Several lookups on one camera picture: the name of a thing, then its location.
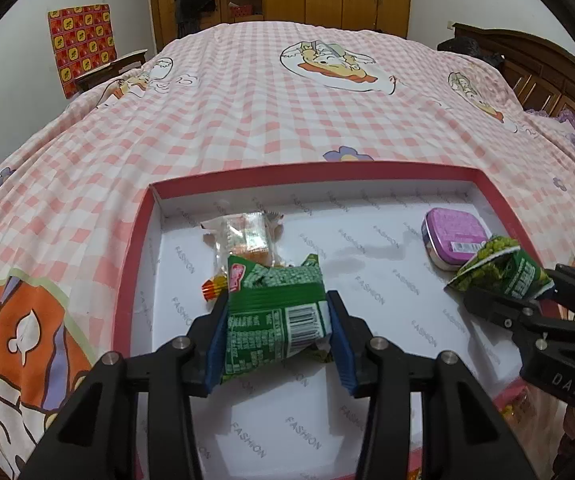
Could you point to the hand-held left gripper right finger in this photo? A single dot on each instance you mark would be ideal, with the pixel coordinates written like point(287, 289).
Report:
point(342, 355)

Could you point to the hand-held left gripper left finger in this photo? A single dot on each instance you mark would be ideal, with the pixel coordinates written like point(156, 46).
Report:
point(216, 350)

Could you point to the green pea snack packet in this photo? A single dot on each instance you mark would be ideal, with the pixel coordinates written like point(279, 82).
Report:
point(512, 270)

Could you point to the green snack packet pink label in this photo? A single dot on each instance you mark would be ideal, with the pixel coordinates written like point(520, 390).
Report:
point(267, 305)

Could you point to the purple tin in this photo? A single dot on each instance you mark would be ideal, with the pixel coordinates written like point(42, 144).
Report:
point(452, 230)

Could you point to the red-rimmed cardboard box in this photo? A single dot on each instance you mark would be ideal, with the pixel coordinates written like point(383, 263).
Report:
point(367, 270)

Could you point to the small striped candy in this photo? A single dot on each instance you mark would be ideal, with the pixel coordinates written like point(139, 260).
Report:
point(211, 288)

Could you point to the clear orange snack packet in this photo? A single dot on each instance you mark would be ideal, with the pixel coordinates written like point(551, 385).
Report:
point(242, 237)

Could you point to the dark wooden headboard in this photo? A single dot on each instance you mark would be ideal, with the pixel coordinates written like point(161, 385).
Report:
point(532, 60)

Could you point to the pink checked printed blanket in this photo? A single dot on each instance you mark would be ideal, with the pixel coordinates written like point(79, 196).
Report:
point(267, 110)

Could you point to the black cloth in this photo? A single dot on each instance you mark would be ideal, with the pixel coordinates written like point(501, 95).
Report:
point(462, 46)

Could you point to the wooden bedside table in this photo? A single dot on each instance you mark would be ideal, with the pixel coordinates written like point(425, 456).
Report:
point(117, 62)

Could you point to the red box on shelf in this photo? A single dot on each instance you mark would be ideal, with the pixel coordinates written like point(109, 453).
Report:
point(240, 11)

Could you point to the red yellow wall cloth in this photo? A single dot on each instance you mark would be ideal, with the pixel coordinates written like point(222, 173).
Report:
point(80, 45)

